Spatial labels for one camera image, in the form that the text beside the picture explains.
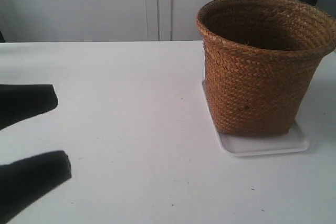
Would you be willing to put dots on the white rectangular plastic tray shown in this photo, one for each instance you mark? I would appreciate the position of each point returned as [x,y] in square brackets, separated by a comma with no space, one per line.
[295,141]

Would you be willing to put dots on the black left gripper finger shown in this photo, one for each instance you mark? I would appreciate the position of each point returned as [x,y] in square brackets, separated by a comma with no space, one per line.
[20,102]
[25,181]

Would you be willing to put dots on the white cabinet doors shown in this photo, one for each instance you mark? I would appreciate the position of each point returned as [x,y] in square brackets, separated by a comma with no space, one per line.
[99,20]

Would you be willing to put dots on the brown woven wicker basket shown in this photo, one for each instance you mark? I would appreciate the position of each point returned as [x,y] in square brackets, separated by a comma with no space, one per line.
[260,57]

